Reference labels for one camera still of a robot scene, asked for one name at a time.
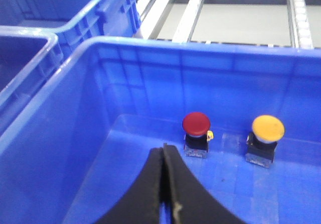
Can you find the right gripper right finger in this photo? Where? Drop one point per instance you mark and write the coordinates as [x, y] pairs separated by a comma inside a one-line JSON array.
[[189, 201]]

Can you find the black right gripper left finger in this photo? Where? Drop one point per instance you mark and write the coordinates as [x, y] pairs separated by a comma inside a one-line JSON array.
[[141, 202]]

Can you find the red mushroom push button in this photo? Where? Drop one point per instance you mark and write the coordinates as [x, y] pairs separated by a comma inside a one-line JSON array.
[[197, 134]]

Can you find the yellow mushroom push button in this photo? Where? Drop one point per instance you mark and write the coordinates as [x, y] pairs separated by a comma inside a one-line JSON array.
[[262, 141]]

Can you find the white roller track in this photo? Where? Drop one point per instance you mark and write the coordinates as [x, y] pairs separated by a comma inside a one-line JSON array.
[[188, 21], [299, 28], [152, 12]]

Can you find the left blue plastic bin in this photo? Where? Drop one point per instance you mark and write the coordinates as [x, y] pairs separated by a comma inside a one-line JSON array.
[[29, 57]]

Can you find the rear left blue bin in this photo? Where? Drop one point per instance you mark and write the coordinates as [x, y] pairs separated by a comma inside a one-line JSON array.
[[73, 21]]

